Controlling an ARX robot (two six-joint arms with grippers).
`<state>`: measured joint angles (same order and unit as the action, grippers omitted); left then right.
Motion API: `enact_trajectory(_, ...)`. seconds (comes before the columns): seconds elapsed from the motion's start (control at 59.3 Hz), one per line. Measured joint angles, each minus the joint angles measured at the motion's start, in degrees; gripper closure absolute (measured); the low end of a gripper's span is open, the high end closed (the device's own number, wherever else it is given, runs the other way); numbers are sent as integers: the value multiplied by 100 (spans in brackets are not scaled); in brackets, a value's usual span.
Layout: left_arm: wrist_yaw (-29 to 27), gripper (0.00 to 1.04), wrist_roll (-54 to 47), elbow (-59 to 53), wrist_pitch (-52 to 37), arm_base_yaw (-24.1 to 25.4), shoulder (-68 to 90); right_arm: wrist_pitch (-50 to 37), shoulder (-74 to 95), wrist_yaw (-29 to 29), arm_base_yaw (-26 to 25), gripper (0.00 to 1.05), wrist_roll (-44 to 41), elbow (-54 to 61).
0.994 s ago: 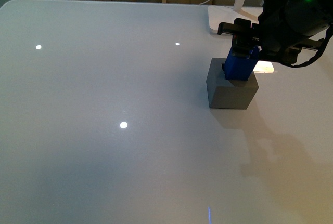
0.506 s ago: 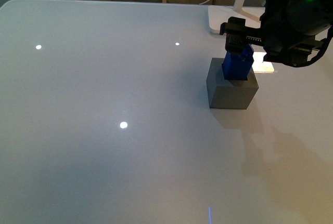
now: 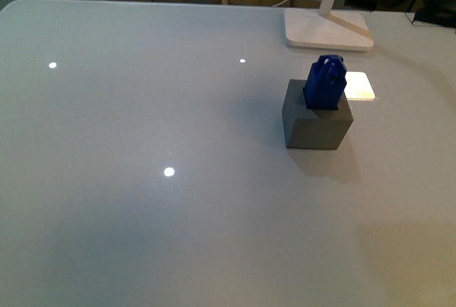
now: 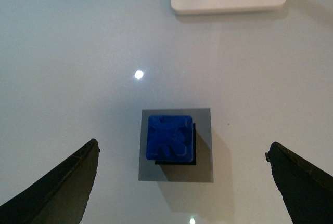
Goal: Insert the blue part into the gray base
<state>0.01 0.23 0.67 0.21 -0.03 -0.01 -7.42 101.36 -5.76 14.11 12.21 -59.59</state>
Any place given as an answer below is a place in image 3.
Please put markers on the white desk lamp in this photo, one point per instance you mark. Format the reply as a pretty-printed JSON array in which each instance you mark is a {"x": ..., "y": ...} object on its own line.
[{"x": 324, "y": 29}]

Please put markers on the blue block with handle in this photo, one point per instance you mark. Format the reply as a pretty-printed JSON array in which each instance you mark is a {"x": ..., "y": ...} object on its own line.
[{"x": 326, "y": 83}]

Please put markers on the gray cube base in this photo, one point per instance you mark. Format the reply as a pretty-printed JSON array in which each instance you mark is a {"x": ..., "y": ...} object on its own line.
[{"x": 313, "y": 129}]

